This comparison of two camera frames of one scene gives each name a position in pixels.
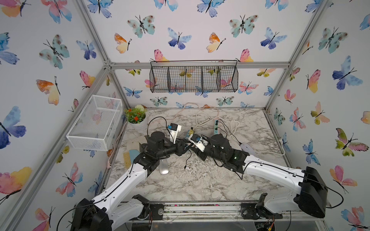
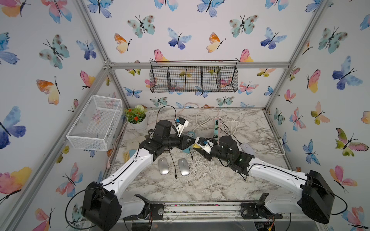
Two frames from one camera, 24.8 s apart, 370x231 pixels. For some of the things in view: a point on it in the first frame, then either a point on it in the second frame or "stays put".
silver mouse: [164, 166] stays put
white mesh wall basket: [96, 124] stays put
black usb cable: [186, 160] to [176, 174]
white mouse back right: [248, 149] stays put
